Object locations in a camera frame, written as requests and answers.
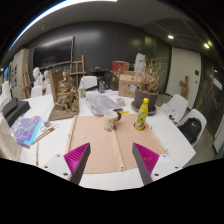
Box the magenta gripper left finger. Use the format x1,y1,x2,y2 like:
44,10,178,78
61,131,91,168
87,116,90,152
64,143,91,185

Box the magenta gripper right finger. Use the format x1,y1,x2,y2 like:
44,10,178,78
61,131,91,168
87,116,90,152
132,143,159,185

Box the yellow drink bottle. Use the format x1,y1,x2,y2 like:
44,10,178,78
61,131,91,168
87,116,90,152
135,98,149,130

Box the clear plastic water bottle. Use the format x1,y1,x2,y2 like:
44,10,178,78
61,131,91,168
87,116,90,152
79,80,86,98

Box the beige cardboard mat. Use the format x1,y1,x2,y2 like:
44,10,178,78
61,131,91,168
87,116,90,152
65,114,165,174

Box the patterned ceramic mug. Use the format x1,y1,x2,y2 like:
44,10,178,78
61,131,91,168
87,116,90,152
103,111,122,131

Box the black backpack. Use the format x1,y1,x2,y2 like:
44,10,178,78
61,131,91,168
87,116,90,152
178,118,202,143

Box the newspaper sheets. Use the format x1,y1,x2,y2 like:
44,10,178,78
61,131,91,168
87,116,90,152
85,95,122,115

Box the wooden carved sculpture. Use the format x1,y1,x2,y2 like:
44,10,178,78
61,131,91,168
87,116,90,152
49,71,79,121

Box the small white cup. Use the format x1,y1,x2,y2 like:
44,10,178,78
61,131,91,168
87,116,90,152
116,98,125,106

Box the white chair with papers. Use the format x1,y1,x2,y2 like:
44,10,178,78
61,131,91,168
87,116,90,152
160,94,188,123

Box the white chair with backpack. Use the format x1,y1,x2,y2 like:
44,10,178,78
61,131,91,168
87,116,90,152
178,109,207,146

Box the white chair behind table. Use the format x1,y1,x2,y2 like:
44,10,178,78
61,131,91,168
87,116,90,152
81,76,98,90

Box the black box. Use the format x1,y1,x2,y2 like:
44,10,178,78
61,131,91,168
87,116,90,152
3,98,30,126

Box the grey pot with dried plant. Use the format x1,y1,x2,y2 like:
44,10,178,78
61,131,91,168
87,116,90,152
133,58,163,113

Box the cardboard box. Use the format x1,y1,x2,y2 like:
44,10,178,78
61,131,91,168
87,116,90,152
118,72,140,98

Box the wooden figure statue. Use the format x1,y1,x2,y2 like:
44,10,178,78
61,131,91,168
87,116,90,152
179,76,189,99

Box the white plaster bust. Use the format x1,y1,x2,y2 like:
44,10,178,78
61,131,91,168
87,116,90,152
33,67,43,86

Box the wooden easel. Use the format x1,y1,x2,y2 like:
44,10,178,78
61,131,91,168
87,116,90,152
70,56,86,87

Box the dark wall screen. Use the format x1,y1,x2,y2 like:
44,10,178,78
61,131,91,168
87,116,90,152
33,37,73,68

